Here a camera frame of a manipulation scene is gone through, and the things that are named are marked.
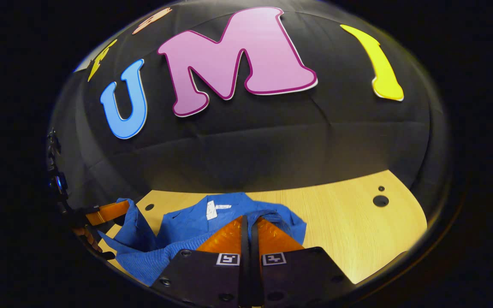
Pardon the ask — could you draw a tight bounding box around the black backdrop cloth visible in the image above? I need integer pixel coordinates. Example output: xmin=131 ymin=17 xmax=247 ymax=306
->
xmin=50 ymin=0 xmax=449 ymax=211

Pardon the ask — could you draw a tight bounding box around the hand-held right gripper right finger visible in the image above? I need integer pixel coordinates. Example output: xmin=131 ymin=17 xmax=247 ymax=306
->
xmin=251 ymin=216 xmax=356 ymax=308

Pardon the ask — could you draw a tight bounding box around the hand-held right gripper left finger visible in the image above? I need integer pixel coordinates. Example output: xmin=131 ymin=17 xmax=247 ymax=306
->
xmin=150 ymin=215 xmax=249 ymax=308

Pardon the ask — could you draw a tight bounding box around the blue shirt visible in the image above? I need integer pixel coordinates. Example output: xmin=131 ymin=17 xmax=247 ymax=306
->
xmin=98 ymin=192 xmax=307 ymax=286

